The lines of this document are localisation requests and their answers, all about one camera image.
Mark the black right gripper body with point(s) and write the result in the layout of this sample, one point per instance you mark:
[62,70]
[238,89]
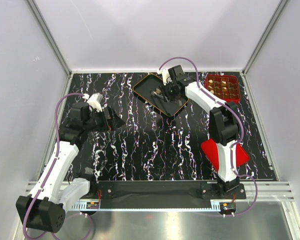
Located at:
[169,92]

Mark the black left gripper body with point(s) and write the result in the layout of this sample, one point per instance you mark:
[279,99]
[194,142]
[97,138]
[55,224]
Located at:
[100,121]

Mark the metal tweezers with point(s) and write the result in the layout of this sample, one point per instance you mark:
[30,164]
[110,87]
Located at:
[157,93]

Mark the red box lid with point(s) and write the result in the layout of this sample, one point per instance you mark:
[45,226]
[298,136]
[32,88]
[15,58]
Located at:
[220,156]

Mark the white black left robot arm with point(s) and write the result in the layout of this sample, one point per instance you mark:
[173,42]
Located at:
[45,207]

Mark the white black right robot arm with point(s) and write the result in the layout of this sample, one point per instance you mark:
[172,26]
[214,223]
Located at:
[224,126]

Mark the red chocolate box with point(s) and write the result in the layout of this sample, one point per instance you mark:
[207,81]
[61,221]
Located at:
[225,87]

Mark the dark green gold-rimmed tray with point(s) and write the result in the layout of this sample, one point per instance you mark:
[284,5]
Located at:
[151,82]

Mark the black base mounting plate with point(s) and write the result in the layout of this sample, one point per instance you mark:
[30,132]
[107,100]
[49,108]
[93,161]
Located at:
[158,196]

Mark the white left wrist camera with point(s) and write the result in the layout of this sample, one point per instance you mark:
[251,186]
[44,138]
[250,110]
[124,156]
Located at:
[94,101]

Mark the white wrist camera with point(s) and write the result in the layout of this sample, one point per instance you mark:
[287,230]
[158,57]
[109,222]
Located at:
[94,101]
[172,74]

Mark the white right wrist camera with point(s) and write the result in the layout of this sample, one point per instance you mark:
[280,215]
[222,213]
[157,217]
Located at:
[172,74]

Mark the aluminium frame post left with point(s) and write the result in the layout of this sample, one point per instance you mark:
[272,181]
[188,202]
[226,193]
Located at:
[48,35]

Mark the aluminium frame post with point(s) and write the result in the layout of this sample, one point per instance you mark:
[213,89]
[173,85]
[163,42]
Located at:
[266,33]
[48,35]

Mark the aluminium frame post right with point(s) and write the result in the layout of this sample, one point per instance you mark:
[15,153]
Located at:
[266,33]

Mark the aluminium front rail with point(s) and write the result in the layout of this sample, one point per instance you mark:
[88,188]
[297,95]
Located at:
[261,192]

